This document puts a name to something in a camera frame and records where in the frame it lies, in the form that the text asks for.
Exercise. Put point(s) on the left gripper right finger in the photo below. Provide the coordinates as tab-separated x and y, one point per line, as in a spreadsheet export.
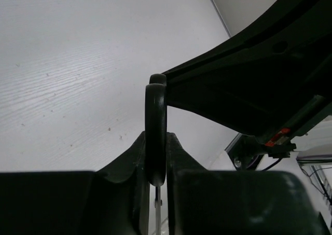
201	201

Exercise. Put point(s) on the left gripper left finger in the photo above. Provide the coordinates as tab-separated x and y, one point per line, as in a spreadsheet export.
112	200

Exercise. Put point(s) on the black handled scissors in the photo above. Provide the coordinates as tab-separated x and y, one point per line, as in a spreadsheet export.
155	137

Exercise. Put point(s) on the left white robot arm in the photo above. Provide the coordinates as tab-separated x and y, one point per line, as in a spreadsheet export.
268	82

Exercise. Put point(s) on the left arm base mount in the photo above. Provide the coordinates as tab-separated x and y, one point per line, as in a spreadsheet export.
246	154

